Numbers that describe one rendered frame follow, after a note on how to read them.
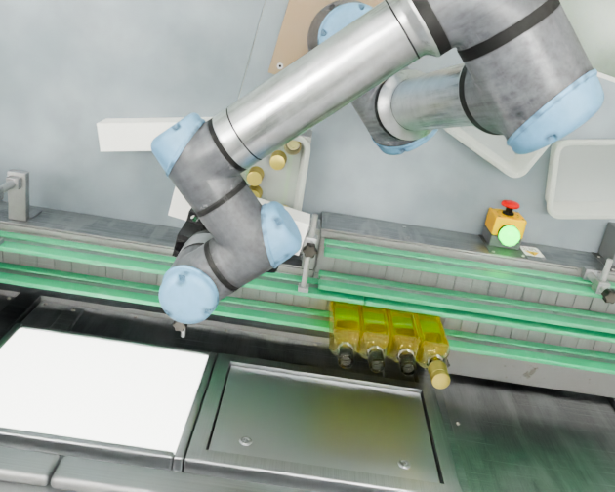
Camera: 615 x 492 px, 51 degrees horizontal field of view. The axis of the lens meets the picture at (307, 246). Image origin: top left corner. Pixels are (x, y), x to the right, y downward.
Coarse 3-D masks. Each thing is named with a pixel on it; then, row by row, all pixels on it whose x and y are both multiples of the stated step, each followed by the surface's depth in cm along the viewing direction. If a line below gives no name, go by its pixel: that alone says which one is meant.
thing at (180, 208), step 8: (176, 192) 110; (176, 200) 111; (184, 200) 111; (264, 200) 116; (176, 208) 111; (184, 208) 111; (288, 208) 116; (176, 216) 112; (184, 216) 112; (192, 216) 112; (296, 216) 114; (304, 216) 115; (296, 224) 111; (304, 224) 111; (304, 232) 112
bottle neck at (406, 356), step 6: (402, 354) 120; (408, 354) 119; (402, 360) 118; (408, 360) 118; (414, 360) 119; (402, 366) 117; (408, 366) 120; (414, 366) 117; (402, 372) 118; (408, 372) 118; (414, 372) 118
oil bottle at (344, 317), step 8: (336, 304) 133; (344, 304) 134; (352, 304) 134; (336, 312) 129; (344, 312) 130; (352, 312) 130; (336, 320) 126; (344, 320) 127; (352, 320) 127; (336, 328) 123; (344, 328) 124; (352, 328) 124; (360, 328) 126; (336, 336) 122; (344, 336) 122; (352, 336) 122; (360, 336) 123; (336, 344) 122; (352, 344) 122; (336, 352) 123
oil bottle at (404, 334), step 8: (392, 312) 132; (400, 312) 133; (408, 312) 133; (392, 320) 129; (400, 320) 129; (408, 320) 130; (392, 328) 126; (400, 328) 126; (408, 328) 126; (416, 328) 127; (392, 336) 124; (400, 336) 123; (408, 336) 123; (416, 336) 124; (392, 344) 123; (400, 344) 122; (408, 344) 122; (416, 344) 122; (392, 352) 123; (416, 352) 122; (392, 360) 124; (416, 360) 124
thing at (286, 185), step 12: (288, 156) 142; (300, 156) 142; (264, 168) 143; (288, 168) 143; (300, 168) 141; (264, 180) 144; (276, 180) 144; (288, 180) 144; (300, 180) 137; (264, 192) 145; (276, 192) 145; (288, 192) 145; (300, 192) 137; (288, 204) 146; (300, 204) 138
